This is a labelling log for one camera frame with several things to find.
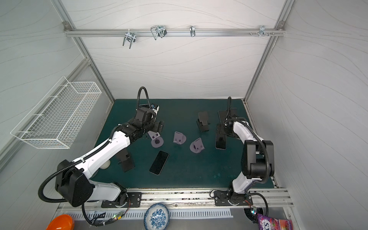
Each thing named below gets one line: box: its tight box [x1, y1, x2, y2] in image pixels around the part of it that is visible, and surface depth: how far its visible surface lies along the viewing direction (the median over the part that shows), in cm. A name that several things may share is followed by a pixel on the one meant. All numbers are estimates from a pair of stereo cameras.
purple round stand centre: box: [172, 131, 187, 145], surface depth 94 cm
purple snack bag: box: [257, 214, 294, 230], surface depth 66 cm
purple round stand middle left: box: [147, 130, 164, 149], surface depth 97 cm
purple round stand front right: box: [189, 137, 206, 154], surface depth 90 cm
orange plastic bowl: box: [46, 214, 75, 230], surface depth 66 cm
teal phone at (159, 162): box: [149, 149, 170, 176], surface depth 87 cm
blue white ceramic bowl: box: [143, 203, 171, 230], surface depth 69 cm
